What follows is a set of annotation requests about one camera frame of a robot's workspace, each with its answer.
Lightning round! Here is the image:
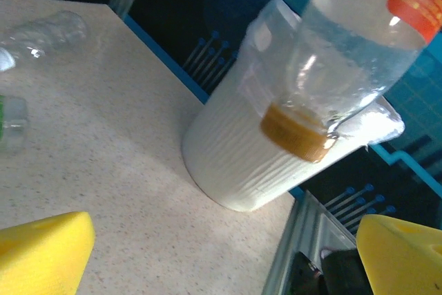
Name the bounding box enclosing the white ribbed bin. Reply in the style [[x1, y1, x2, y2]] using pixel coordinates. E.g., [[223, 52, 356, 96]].
[[181, 0, 405, 213]]

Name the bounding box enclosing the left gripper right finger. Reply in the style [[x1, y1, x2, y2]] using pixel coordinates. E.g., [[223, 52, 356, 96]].
[[355, 213, 442, 295]]

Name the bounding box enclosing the clear ribbed bottle white cap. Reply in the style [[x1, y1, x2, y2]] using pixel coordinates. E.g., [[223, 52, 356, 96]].
[[0, 10, 88, 72]]

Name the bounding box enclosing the green label clear bottle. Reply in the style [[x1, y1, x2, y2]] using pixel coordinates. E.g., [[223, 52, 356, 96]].
[[0, 94, 29, 153]]

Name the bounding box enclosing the aluminium front rail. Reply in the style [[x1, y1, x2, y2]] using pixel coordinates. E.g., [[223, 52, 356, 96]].
[[260, 189, 362, 295]]

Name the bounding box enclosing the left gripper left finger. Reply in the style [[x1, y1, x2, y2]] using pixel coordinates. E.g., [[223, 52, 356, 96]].
[[0, 211, 96, 295]]

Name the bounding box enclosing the clear plastic bin liner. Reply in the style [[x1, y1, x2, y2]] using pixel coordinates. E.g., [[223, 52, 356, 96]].
[[240, 0, 405, 146]]

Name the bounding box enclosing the orange label bottle gold cap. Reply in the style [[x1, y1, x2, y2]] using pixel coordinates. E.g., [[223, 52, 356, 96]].
[[260, 0, 442, 164]]

